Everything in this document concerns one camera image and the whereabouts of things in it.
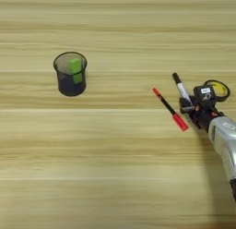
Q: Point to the black tape roll yellow core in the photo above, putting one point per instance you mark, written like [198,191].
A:
[226,95]

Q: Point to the black mesh pen cup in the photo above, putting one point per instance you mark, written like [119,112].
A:
[70,88]

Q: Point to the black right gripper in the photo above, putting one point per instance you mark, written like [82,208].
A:
[202,115]

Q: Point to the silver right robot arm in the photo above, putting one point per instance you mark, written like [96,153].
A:
[224,140]

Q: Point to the black marker with red cap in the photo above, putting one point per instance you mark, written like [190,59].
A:
[168,107]

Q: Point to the white marker with black cap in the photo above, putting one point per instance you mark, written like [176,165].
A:
[181,86]

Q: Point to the green eraser block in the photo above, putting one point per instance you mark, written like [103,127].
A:
[75,68]

